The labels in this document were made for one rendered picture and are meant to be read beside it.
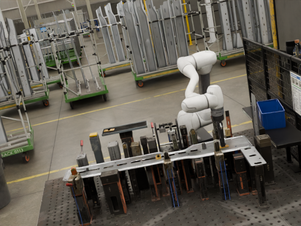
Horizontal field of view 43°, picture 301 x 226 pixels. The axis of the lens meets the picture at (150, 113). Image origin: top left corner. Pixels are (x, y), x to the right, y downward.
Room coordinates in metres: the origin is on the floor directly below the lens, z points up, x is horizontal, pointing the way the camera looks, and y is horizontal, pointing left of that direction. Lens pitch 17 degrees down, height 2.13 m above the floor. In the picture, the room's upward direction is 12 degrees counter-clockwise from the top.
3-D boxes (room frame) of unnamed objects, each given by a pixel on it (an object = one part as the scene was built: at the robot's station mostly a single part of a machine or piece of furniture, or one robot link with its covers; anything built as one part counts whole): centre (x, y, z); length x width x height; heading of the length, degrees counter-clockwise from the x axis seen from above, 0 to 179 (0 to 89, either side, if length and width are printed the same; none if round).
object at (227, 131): (2.69, -0.54, 0.88); 0.04 x 0.04 x 0.36; 88
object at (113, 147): (2.76, 0.33, 0.90); 0.13 x 0.10 x 0.41; 178
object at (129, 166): (2.58, 0.03, 1.00); 1.38 x 0.22 x 0.02; 88
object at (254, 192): (2.37, -0.61, 0.84); 0.11 x 0.06 x 0.29; 178
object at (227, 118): (2.72, -0.56, 0.95); 0.03 x 0.01 x 0.50; 88
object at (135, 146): (2.75, 0.16, 0.89); 0.13 x 0.11 x 0.38; 178
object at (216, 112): (2.52, -0.46, 1.28); 0.09 x 0.09 x 0.06
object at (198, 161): (2.41, -0.26, 0.84); 0.11 x 0.08 x 0.29; 178
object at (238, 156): (2.38, -0.53, 0.84); 0.11 x 0.10 x 0.28; 178
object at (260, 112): (2.74, -0.90, 1.10); 0.30 x 0.17 x 0.13; 169
